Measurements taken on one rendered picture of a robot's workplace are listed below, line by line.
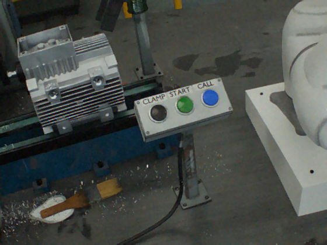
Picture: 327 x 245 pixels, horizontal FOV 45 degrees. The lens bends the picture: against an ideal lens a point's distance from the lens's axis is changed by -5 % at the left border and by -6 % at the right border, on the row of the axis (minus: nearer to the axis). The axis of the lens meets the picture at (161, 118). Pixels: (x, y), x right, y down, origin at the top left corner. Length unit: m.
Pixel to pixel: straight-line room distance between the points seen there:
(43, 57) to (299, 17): 0.54
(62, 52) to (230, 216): 0.50
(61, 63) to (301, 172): 0.55
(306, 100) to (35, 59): 0.55
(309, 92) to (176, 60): 0.76
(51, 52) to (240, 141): 0.52
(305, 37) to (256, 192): 0.36
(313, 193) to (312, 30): 0.33
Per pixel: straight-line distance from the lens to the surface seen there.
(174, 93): 0.77
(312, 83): 0.74
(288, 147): 0.94
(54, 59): 0.90
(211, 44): 1.51
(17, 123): 1.10
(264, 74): 1.33
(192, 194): 0.94
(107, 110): 0.93
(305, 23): 0.89
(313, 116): 0.72
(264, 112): 1.05
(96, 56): 0.93
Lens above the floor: 1.52
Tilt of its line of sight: 38 degrees down
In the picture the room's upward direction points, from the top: 9 degrees counter-clockwise
